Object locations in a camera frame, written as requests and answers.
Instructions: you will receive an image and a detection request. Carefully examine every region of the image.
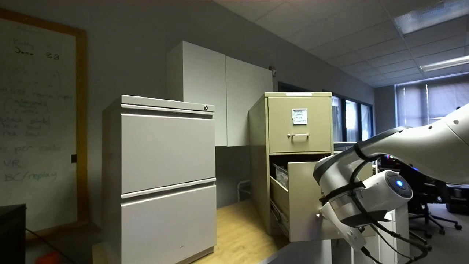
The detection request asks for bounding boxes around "white paper sticker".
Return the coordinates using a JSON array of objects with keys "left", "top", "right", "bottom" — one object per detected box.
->
[{"left": 290, "top": 107, "right": 309, "bottom": 126}]

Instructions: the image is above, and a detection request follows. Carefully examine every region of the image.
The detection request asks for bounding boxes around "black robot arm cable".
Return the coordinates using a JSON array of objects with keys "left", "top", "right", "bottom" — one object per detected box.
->
[{"left": 320, "top": 144, "right": 434, "bottom": 264}]

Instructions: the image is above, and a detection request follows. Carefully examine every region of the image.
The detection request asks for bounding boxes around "thin black floor cable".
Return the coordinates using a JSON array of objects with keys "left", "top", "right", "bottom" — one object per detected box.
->
[{"left": 25, "top": 228, "right": 75, "bottom": 264}]

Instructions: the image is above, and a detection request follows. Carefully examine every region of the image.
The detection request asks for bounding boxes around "window with blinds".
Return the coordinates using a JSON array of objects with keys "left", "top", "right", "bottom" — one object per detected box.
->
[{"left": 393, "top": 80, "right": 469, "bottom": 129}]

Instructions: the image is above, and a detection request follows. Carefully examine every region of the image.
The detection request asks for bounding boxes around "beige drawer with label holder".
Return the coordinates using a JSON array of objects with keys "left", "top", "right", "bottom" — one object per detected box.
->
[{"left": 268, "top": 160, "right": 346, "bottom": 244}]

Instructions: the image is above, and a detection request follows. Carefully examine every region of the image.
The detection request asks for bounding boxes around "white desk with wood top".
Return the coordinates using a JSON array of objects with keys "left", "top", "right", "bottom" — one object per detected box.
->
[{"left": 386, "top": 204, "right": 412, "bottom": 251}]

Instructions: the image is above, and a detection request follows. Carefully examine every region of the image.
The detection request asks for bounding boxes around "white wall cabinet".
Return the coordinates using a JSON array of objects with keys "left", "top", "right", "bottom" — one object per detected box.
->
[{"left": 164, "top": 40, "right": 274, "bottom": 148}]

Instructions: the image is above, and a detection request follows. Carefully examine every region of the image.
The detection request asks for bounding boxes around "beige filing cabinet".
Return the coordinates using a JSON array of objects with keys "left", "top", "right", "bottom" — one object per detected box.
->
[{"left": 246, "top": 91, "right": 339, "bottom": 236}]

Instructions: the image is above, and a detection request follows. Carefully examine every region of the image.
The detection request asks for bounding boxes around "large ceiling light panel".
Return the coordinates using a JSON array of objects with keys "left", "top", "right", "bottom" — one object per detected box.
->
[{"left": 391, "top": 0, "right": 469, "bottom": 37}]

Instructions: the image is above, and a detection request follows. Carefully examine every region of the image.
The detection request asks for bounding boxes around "beige drawer with white sticker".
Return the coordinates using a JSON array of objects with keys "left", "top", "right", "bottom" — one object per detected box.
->
[{"left": 267, "top": 94, "right": 336, "bottom": 156}]

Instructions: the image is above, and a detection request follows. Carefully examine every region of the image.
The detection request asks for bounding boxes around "narrow ceiling light strip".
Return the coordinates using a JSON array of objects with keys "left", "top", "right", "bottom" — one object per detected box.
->
[{"left": 418, "top": 53, "right": 469, "bottom": 74}]

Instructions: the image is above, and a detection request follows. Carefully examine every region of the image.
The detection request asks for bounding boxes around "white lateral file cabinet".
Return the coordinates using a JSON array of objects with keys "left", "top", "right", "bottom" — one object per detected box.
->
[{"left": 100, "top": 93, "right": 219, "bottom": 264}]

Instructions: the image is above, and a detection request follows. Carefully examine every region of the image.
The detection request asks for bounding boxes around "dark office window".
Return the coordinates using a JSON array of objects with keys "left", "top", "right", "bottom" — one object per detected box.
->
[{"left": 331, "top": 94, "right": 375, "bottom": 144}]

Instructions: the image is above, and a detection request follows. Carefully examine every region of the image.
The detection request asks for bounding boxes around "wood framed whiteboard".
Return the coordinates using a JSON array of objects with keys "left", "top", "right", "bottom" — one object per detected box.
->
[{"left": 0, "top": 8, "right": 91, "bottom": 232}]

